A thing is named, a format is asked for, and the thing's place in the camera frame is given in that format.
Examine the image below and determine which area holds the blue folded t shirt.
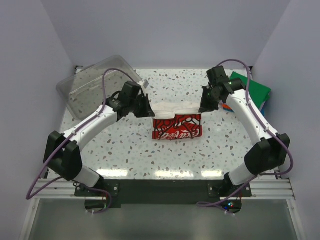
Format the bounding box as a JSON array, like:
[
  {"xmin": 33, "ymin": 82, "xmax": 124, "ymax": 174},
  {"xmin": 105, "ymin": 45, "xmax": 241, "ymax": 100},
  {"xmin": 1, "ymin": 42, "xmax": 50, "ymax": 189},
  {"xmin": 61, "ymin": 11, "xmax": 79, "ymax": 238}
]
[{"xmin": 259, "ymin": 102, "xmax": 266, "ymax": 116}]

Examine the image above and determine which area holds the green folded t shirt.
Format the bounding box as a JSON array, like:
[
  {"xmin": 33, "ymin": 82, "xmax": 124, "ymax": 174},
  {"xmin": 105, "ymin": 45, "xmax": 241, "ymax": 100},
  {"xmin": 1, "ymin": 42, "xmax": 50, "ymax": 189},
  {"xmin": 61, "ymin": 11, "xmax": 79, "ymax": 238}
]
[{"xmin": 230, "ymin": 71, "xmax": 272, "ymax": 111}]

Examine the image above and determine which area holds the clear plastic bin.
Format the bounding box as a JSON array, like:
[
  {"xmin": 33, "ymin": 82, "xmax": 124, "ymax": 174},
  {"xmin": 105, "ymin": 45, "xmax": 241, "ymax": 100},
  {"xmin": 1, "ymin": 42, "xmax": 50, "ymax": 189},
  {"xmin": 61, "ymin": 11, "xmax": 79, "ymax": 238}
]
[{"xmin": 56, "ymin": 55, "xmax": 142, "ymax": 121}]

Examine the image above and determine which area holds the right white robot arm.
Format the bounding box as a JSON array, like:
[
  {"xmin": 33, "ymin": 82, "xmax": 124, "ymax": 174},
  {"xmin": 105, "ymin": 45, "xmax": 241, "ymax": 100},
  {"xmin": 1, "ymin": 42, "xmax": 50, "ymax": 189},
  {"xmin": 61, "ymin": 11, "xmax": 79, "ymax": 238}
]
[{"xmin": 199, "ymin": 66, "xmax": 290, "ymax": 197}]

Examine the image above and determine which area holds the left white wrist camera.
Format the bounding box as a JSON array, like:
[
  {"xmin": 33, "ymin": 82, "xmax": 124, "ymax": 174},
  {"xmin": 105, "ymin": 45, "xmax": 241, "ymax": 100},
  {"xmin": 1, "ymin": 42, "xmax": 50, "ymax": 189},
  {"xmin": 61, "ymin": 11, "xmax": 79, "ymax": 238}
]
[{"xmin": 138, "ymin": 80, "xmax": 149, "ymax": 89}]

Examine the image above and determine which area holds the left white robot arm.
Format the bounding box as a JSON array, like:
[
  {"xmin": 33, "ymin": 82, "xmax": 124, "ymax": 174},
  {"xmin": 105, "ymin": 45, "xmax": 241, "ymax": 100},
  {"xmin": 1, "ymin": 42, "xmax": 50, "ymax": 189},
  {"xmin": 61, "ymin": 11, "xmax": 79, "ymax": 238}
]
[{"xmin": 44, "ymin": 80, "xmax": 155, "ymax": 196}]

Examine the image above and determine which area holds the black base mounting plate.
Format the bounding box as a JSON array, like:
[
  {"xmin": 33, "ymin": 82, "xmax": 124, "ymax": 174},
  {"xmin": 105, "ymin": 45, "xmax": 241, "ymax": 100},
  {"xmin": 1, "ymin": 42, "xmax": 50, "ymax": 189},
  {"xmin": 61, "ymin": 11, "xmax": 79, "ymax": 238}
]
[{"xmin": 73, "ymin": 179, "xmax": 252, "ymax": 214}]

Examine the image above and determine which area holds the white t shirt red print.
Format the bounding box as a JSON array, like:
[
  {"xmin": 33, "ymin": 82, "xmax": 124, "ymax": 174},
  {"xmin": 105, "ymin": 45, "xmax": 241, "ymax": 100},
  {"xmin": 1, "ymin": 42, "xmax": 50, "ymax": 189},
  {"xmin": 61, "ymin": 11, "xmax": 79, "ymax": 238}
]
[{"xmin": 151, "ymin": 101, "xmax": 203, "ymax": 140}]

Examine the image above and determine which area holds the orange folded t shirt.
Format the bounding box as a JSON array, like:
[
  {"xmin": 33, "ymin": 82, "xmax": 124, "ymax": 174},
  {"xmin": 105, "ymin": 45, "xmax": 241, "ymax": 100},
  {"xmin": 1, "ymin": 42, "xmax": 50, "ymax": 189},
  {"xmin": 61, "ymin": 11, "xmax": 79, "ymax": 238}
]
[{"xmin": 222, "ymin": 104, "xmax": 233, "ymax": 112}]

